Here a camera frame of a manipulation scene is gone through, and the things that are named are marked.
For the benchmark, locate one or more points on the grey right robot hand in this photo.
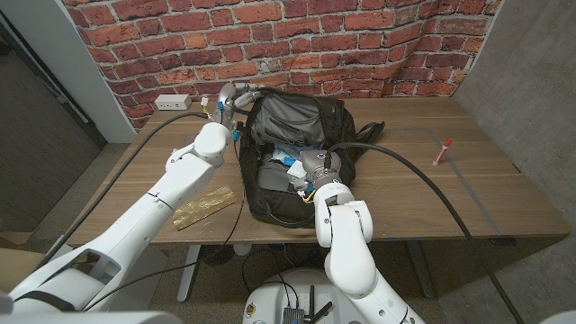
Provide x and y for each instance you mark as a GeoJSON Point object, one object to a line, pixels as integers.
{"type": "Point", "coordinates": [319, 168]}

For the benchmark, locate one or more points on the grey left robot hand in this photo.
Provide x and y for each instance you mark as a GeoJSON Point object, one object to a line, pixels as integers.
{"type": "Point", "coordinates": [227, 101]}

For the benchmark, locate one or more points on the small white box package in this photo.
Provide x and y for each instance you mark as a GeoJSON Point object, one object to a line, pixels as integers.
{"type": "Point", "coordinates": [297, 172]}

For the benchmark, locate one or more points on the black backpack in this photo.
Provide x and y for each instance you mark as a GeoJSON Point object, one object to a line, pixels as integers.
{"type": "Point", "coordinates": [288, 121]}

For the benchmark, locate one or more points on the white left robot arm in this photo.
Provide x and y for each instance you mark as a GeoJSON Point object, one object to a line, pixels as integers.
{"type": "Point", "coordinates": [135, 225]}

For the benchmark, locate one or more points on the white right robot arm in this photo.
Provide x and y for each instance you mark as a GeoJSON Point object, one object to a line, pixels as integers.
{"type": "Point", "coordinates": [348, 261]}

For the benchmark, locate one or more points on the red white marker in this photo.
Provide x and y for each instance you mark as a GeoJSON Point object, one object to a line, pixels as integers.
{"type": "Point", "coordinates": [442, 152]}

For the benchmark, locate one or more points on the blue white plastic pouch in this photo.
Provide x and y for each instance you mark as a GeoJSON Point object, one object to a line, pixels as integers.
{"type": "Point", "coordinates": [283, 155]}

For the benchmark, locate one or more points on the white power strip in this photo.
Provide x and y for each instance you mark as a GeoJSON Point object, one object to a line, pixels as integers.
{"type": "Point", "coordinates": [173, 102]}

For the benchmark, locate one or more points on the brick print backdrop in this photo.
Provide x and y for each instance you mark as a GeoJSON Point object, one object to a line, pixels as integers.
{"type": "Point", "coordinates": [315, 45]}

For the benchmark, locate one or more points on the gold foil packet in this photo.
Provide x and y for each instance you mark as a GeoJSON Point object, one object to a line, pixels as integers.
{"type": "Point", "coordinates": [202, 207]}

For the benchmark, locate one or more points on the black round floor object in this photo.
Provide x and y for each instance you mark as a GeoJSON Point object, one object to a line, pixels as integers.
{"type": "Point", "coordinates": [217, 255]}

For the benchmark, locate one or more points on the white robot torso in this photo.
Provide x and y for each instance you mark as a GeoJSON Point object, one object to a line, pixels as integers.
{"type": "Point", "coordinates": [270, 301]}

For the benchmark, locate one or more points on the dark table leg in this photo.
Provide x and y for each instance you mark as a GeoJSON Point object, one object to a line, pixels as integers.
{"type": "Point", "coordinates": [420, 270]}

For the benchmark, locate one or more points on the small computer with antennas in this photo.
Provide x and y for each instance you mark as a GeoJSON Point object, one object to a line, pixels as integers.
{"type": "Point", "coordinates": [292, 315]}

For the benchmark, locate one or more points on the white table leg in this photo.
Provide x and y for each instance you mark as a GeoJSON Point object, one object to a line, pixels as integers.
{"type": "Point", "coordinates": [188, 274]}

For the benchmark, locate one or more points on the white robot head rim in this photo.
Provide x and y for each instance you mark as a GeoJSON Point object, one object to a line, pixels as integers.
{"type": "Point", "coordinates": [90, 318]}

